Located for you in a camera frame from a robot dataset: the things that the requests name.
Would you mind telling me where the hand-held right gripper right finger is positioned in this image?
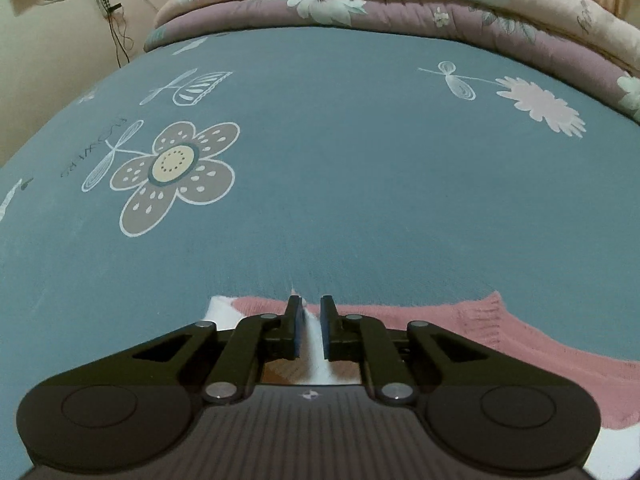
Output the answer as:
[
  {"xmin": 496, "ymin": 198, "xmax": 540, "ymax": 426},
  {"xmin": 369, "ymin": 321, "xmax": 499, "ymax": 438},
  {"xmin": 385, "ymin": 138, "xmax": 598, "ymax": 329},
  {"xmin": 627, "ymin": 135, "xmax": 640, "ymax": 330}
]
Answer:
[{"xmin": 319, "ymin": 295, "xmax": 538, "ymax": 404}]

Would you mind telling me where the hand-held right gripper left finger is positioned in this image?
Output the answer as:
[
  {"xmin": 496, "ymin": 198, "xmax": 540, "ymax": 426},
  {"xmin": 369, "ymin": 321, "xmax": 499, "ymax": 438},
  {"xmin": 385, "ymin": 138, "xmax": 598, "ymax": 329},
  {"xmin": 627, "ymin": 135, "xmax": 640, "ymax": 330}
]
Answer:
[{"xmin": 80, "ymin": 295, "xmax": 305, "ymax": 404}]

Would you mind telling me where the pink and white sweater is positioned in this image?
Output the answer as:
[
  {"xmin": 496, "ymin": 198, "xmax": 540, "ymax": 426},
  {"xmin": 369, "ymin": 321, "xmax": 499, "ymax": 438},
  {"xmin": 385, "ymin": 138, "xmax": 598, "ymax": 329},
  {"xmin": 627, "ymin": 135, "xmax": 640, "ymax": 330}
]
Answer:
[{"xmin": 205, "ymin": 290, "xmax": 640, "ymax": 431}]

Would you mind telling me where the folded floral quilt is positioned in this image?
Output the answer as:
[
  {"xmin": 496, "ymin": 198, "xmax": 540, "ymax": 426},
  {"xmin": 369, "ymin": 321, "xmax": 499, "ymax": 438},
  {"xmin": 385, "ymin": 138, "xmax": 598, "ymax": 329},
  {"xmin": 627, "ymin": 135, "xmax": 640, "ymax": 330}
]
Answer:
[{"xmin": 144, "ymin": 0, "xmax": 640, "ymax": 123}]

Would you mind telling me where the black wall cable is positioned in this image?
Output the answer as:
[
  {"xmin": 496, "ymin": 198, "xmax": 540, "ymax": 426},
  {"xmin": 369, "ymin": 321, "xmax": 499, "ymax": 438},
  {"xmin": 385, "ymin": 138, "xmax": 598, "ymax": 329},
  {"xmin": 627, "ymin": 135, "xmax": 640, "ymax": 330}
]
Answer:
[{"xmin": 27, "ymin": 0, "xmax": 136, "ymax": 68}]

